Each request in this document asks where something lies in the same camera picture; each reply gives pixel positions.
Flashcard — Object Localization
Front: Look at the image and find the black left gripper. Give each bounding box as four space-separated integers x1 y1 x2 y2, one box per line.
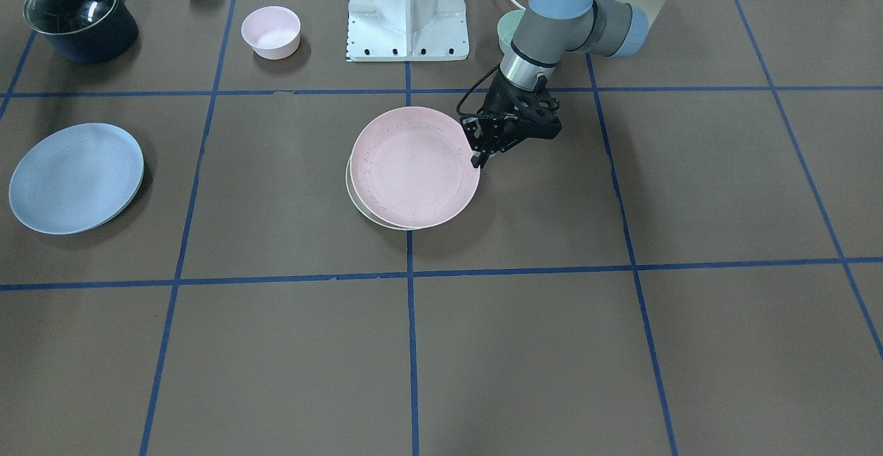
461 77 530 169

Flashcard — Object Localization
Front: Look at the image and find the pink plate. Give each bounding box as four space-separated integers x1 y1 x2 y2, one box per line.
350 106 480 230

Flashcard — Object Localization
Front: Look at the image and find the blue plate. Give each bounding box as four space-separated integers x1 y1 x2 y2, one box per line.
8 123 145 235

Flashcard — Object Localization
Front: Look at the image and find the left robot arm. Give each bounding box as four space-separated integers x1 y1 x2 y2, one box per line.
459 0 658 169

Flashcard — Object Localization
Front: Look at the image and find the cream plate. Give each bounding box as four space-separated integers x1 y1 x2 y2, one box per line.
345 157 409 232

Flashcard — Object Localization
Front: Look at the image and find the green cup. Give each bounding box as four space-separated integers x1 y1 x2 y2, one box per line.
496 9 526 54

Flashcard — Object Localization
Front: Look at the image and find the pink bowl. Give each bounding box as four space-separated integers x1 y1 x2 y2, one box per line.
241 6 302 60

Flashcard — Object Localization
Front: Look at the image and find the dark blue pot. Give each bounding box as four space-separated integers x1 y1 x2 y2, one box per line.
23 0 139 64

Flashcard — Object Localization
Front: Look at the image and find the glass pot lid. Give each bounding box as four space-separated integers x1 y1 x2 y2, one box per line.
23 0 119 35

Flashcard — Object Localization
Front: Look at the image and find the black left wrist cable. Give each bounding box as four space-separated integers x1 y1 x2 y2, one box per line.
455 63 502 120

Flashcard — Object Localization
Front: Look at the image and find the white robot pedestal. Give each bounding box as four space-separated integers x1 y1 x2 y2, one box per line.
346 0 470 62

